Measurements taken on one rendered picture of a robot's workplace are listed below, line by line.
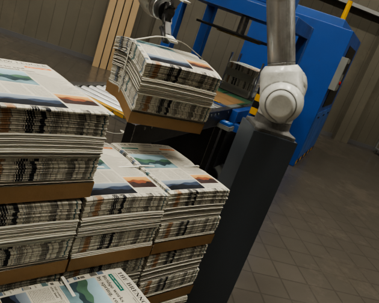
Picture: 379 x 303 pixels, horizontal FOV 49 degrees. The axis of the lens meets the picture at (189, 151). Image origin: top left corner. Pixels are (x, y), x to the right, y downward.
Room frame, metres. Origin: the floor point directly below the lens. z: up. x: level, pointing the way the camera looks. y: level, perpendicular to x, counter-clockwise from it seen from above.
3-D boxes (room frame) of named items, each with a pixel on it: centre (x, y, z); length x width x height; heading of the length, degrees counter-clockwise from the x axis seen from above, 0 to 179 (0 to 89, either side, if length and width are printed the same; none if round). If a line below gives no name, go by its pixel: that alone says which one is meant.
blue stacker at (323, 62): (6.04, -1.05, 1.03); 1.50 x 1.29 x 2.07; 160
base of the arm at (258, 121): (1.79, -0.29, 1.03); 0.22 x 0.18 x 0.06; 13
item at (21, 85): (0.96, 0.43, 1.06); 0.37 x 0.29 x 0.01; 49
